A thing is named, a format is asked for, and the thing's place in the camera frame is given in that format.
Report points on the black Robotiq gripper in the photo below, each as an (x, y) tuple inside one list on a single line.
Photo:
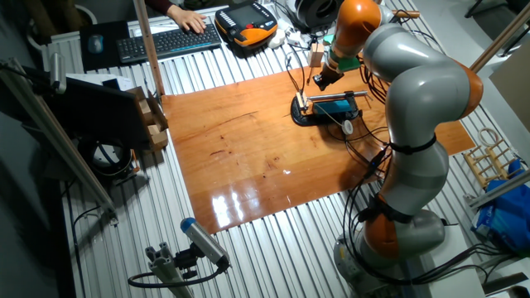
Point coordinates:
[(332, 76)]

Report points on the dark red sleeved forearm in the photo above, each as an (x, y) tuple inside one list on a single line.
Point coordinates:
[(159, 5)]

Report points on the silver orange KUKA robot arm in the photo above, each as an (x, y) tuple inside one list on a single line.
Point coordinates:
[(418, 103)]

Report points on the white robot base platform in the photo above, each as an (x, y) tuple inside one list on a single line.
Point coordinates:
[(459, 265)]

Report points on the silver USB hub docking station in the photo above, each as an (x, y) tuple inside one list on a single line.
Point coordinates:
[(301, 100)]

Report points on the tan plug connector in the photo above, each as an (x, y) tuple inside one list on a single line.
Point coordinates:
[(316, 54)]

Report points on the person's bare hand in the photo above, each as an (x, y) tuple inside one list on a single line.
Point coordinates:
[(190, 20)]

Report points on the blue rectangular box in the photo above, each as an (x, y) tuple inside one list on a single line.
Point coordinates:
[(333, 107)]

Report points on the black C-clamp with steel screw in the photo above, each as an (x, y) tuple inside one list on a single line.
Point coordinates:
[(300, 118)]

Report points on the small white connector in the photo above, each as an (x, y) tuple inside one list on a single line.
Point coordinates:
[(296, 40)]

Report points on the white rounded object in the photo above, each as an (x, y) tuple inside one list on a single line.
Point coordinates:
[(276, 39)]

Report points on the black round spool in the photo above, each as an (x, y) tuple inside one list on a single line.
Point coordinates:
[(319, 12)]

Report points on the orange black teach pendant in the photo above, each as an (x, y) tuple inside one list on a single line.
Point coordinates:
[(244, 25)]

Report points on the large varnished wooden board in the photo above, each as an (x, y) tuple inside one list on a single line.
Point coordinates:
[(248, 157)]

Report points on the short wooden stick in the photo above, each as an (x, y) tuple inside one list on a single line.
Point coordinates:
[(408, 14)]

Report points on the dark keypad device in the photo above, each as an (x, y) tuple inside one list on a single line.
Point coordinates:
[(170, 41)]

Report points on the stacked wooden blocks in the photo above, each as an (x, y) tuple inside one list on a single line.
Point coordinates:
[(155, 124)]

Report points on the brown cardboard sheet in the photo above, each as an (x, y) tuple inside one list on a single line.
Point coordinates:
[(513, 78)]

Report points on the black chair legs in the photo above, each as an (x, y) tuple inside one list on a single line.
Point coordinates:
[(513, 37)]

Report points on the aluminium profile beam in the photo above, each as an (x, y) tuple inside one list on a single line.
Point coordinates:
[(54, 136), (497, 190)]

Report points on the black mouse pad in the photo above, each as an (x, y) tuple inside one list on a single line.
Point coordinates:
[(116, 41)]

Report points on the black round device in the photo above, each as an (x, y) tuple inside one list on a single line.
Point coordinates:
[(107, 161)]

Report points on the black flat panel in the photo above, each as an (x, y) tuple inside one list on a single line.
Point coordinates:
[(95, 111)]

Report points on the grey computer mouse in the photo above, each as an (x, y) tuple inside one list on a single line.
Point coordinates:
[(95, 43)]

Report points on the white paper sheets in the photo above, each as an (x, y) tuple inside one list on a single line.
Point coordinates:
[(91, 78)]

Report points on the white round bin rim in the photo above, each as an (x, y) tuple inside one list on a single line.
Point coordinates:
[(89, 10)]

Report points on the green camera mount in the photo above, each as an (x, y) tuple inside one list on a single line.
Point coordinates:
[(348, 63)]

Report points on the tan upright frame post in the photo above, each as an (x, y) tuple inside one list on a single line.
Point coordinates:
[(149, 49)]

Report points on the metal stand post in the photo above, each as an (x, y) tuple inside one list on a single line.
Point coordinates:
[(501, 39)]

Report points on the wooden stick frame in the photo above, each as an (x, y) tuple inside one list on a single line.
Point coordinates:
[(490, 163)]

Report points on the silver camera with blue cap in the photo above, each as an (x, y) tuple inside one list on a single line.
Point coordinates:
[(205, 242)]

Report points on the aluminium profile camera stand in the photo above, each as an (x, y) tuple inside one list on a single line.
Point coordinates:
[(165, 269)]

